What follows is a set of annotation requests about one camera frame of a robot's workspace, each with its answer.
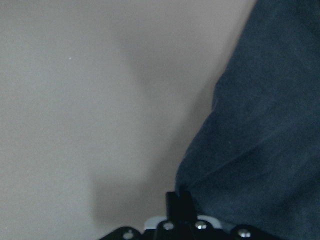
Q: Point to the black t-shirt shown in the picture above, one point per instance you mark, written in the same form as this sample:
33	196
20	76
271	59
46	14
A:
256	158

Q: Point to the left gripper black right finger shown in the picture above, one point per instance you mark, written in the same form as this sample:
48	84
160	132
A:
187	207

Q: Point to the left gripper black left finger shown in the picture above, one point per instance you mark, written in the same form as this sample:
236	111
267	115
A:
171	200

